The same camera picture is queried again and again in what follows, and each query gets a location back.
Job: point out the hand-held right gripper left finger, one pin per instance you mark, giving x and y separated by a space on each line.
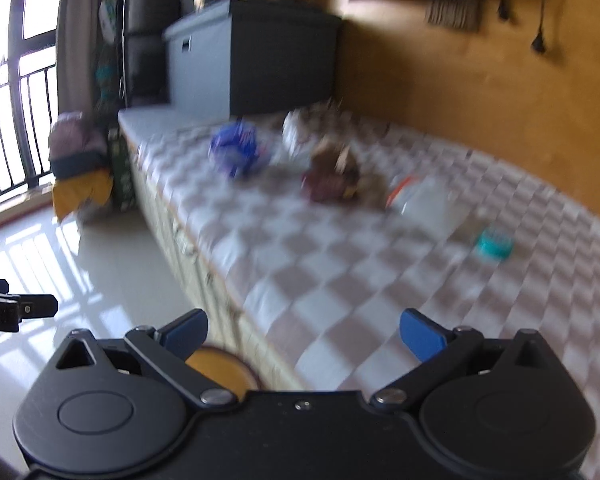
185 332

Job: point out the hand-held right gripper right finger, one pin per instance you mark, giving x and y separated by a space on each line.
422 332

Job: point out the beige wastebasket with dark rim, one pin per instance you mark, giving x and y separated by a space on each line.
220 370

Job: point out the light blue packet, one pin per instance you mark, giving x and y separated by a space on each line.
495 245

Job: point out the white bottle with red cap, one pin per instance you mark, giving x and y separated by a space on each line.
425 202

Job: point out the red snack packet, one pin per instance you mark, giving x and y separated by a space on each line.
327 187

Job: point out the blue wrapper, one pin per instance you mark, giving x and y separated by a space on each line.
235 150

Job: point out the white plastic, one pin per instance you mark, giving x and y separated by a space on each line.
295 130

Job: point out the checkered bed mattress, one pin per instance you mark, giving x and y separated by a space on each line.
380 270

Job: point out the yellow cloth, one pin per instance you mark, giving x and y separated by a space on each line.
75 195

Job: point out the black balcony railing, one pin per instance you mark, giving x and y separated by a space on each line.
20 160

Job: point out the dark blue bin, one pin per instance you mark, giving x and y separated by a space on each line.
80 166

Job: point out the green printed box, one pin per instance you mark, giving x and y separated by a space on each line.
122 170

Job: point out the pink bag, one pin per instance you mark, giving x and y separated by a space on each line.
75 135

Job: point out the grey seat cushion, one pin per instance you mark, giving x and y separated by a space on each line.
150 120

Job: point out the teal printed plastic bag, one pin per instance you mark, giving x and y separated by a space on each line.
107 80

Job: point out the grey curtain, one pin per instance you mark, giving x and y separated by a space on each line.
85 35

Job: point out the grey storage box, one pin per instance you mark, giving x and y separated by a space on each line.
240 60

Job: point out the white tissue pack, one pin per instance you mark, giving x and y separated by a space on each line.
110 20

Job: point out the black drawer tower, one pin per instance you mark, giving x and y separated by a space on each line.
147 35

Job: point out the brown corrugated cardboard piece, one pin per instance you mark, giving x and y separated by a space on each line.
455 10

